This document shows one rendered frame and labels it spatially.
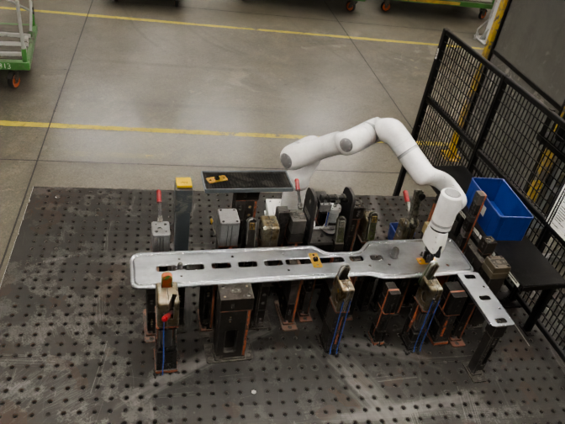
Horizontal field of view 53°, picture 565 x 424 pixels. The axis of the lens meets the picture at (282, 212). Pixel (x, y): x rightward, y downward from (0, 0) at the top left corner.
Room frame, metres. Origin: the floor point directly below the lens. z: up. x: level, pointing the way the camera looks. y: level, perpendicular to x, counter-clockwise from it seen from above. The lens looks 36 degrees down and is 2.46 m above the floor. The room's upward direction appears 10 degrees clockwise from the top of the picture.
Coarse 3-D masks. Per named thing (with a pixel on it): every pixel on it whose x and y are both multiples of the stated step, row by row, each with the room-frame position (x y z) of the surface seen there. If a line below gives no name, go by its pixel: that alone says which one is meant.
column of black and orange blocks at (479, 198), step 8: (480, 192) 2.16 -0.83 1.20; (480, 200) 2.13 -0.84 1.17; (472, 208) 2.15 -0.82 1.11; (480, 208) 2.13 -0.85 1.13; (472, 216) 2.14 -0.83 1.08; (464, 224) 2.16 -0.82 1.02; (472, 224) 2.13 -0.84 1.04; (464, 232) 2.13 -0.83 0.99; (464, 240) 2.13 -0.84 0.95; (464, 248) 2.14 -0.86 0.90
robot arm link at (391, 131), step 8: (368, 120) 2.17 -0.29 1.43; (376, 120) 2.09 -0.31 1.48; (384, 120) 2.04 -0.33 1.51; (392, 120) 2.03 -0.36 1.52; (376, 128) 2.05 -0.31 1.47; (384, 128) 2.01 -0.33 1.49; (392, 128) 2.00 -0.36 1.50; (400, 128) 2.00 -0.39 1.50; (384, 136) 2.00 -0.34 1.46; (392, 136) 1.98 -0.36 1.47; (400, 136) 1.98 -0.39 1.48; (408, 136) 1.99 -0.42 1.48; (392, 144) 1.98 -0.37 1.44; (400, 144) 1.96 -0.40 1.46; (408, 144) 1.96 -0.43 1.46; (416, 144) 1.98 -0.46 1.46; (400, 152) 1.95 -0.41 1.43
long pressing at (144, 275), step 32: (160, 256) 1.62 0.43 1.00; (192, 256) 1.65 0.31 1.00; (224, 256) 1.68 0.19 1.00; (256, 256) 1.71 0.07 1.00; (288, 256) 1.75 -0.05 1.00; (320, 256) 1.78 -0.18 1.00; (352, 256) 1.82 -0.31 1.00; (384, 256) 1.85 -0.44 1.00; (416, 256) 1.89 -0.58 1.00; (448, 256) 1.93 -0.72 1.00
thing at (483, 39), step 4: (496, 0) 8.58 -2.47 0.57; (500, 0) 8.47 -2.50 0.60; (496, 4) 8.54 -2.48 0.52; (492, 8) 8.56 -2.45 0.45; (496, 8) 8.50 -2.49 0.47; (492, 12) 8.56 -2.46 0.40; (496, 12) 8.47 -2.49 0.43; (492, 16) 8.54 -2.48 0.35; (488, 20) 8.59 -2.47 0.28; (492, 20) 8.51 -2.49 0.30; (488, 24) 8.55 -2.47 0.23; (488, 28) 8.52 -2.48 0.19; (476, 32) 8.53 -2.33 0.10; (484, 32) 8.52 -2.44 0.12; (488, 32) 8.49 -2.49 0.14; (476, 36) 8.60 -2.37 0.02; (480, 36) 8.64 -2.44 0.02; (484, 36) 8.52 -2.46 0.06; (480, 40) 8.44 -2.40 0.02; (484, 40) 8.46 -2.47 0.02; (484, 44) 8.33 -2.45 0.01
